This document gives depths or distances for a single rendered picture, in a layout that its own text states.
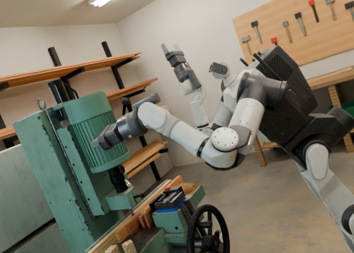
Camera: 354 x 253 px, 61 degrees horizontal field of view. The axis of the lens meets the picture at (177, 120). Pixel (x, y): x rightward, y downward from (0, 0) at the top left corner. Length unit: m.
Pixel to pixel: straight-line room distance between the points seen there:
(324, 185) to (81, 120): 1.01
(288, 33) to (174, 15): 1.70
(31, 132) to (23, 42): 2.75
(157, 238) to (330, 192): 0.74
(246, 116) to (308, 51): 3.35
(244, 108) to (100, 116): 0.58
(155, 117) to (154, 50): 4.15
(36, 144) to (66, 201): 0.29
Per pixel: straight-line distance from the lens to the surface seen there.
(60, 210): 1.55
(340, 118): 1.38
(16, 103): 3.80
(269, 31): 4.30
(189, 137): 0.89
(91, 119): 1.23
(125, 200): 1.33
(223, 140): 0.85
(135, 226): 1.37
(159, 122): 0.91
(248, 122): 0.92
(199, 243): 1.25
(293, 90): 1.24
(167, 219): 1.26
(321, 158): 1.34
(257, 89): 1.01
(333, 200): 1.46
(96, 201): 1.40
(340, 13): 4.20
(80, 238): 1.55
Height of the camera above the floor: 1.43
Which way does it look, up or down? 7 degrees down
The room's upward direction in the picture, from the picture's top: 21 degrees counter-clockwise
